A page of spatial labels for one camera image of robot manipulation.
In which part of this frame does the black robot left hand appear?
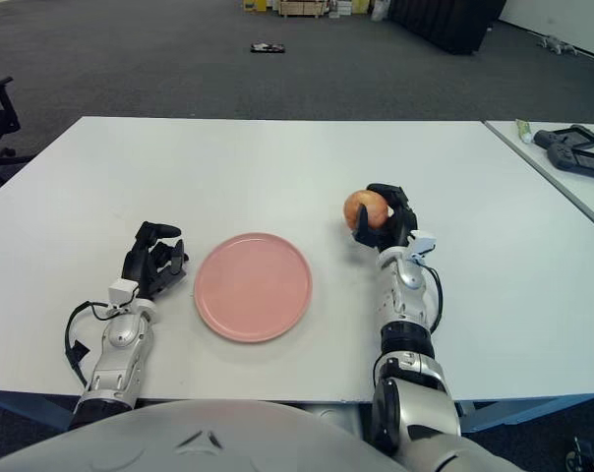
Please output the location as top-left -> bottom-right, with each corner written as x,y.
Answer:
121,220 -> 190,301

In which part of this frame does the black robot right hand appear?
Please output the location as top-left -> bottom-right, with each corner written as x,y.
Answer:
351,183 -> 420,255

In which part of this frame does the red yellow apple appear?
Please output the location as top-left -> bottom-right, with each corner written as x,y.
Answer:
344,189 -> 391,230

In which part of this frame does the pink round plate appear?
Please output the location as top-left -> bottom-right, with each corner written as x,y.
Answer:
193,232 -> 313,344

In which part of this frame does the black handheld controller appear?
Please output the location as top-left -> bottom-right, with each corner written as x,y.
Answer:
533,125 -> 594,151
546,143 -> 594,182

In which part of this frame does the black curtain partition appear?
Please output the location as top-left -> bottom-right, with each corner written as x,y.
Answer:
387,0 -> 507,56

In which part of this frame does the grey robot torso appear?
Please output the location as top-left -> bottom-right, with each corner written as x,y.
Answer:
0,398 -> 529,472

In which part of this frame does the stack of white boxes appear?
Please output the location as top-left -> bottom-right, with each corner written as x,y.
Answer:
326,0 -> 375,20

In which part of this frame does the wooden pallet crate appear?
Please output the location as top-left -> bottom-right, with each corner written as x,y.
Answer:
278,0 -> 326,20

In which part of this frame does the small grey robot dog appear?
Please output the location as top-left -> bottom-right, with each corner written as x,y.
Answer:
537,34 -> 578,54

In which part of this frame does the black caster wheel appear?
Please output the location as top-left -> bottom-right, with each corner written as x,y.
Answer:
565,436 -> 594,472

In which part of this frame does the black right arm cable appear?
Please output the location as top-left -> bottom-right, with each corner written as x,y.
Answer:
422,265 -> 446,335

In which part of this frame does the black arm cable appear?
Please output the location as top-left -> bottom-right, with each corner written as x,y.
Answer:
64,300 -> 126,389
422,265 -> 446,335

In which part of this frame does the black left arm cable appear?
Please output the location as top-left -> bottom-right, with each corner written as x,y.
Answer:
64,300 -> 126,389

